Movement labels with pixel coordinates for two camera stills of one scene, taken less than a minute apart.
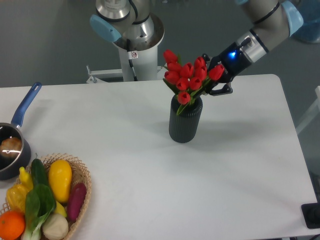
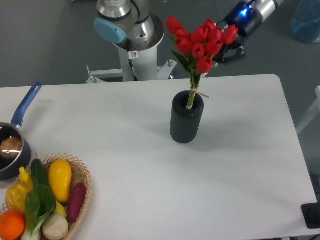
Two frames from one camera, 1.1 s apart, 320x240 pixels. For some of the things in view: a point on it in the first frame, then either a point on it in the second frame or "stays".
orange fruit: [12, 225] stays
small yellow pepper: [25, 178] stays
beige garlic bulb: [55, 227] stays
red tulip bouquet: [187, 80] -> [195, 51]
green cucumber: [39, 172] stays
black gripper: [234, 61] -> [247, 19]
